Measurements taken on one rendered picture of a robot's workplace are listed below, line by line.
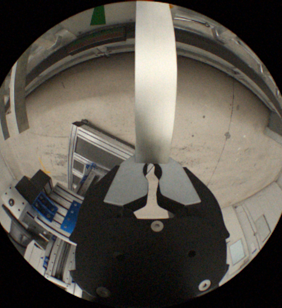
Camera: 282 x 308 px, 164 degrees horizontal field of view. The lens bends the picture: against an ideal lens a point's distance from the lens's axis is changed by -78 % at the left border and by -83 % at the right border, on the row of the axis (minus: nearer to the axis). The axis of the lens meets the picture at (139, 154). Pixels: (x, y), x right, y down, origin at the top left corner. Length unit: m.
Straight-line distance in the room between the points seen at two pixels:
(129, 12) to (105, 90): 0.82
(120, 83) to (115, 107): 0.24
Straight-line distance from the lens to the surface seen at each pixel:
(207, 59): 1.05
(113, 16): 0.32
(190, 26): 0.37
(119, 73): 1.00
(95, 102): 1.05
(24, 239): 0.64
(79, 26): 0.35
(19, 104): 0.25
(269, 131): 2.40
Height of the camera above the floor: 0.93
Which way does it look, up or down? 59 degrees down
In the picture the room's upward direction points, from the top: 174 degrees counter-clockwise
